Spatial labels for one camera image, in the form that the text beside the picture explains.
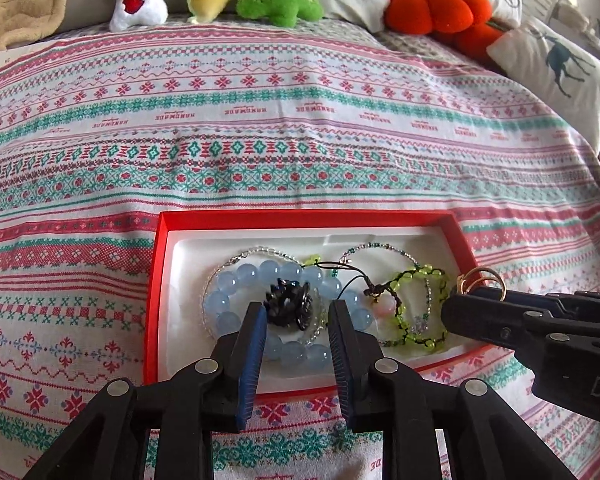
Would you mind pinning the orange pumpkin plush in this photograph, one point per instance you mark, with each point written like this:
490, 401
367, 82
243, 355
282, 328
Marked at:
435, 7
475, 37

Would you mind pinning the black lotus charm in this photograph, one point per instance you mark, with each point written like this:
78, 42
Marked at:
285, 305

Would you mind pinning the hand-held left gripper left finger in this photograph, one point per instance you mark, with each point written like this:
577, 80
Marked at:
252, 360

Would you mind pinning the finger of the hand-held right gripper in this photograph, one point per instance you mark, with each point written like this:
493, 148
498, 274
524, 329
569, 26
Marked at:
480, 322
535, 300

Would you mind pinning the white deer print pillow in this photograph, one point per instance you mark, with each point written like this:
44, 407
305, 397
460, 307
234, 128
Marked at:
565, 70

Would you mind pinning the printed patterned blanket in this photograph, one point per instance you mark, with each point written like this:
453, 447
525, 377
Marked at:
280, 135

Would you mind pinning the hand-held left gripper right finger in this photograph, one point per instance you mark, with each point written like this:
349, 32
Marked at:
342, 360

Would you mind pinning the red cardboard box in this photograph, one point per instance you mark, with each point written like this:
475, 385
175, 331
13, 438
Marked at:
154, 310

